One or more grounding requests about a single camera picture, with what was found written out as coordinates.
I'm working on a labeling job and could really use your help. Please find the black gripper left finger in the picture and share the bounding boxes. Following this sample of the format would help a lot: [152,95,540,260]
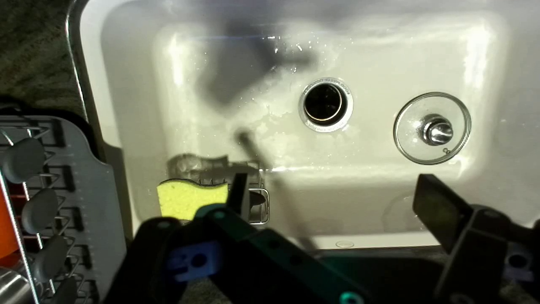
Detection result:
[191,171,362,304]

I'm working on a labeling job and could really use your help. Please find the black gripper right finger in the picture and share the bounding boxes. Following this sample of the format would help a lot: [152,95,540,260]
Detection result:
[414,174,540,304]

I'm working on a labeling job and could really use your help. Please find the orange plastic cup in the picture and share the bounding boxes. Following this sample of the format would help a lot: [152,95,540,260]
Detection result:
[0,181,24,272]

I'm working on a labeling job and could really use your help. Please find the round metal sink stopper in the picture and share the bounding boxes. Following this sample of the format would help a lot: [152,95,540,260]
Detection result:
[394,91,473,166]

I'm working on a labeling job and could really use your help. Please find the sink drain hole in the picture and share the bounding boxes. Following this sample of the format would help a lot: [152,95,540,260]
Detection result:
[299,80,353,132]

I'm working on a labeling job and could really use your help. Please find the white ceramic sink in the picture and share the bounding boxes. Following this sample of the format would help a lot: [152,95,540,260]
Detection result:
[66,0,540,249]

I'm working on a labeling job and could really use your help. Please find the yellow sponge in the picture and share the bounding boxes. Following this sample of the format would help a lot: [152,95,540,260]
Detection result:
[157,181,230,222]

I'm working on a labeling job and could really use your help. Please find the grey dish drying rack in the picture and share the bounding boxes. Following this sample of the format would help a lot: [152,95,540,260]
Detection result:
[0,103,125,304]

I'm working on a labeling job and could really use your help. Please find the steel pot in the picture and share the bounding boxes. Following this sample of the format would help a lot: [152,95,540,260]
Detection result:
[0,269,32,304]

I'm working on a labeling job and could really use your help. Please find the wire sponge caddy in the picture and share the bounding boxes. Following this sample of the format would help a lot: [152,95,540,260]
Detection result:
[157,154,270,225]

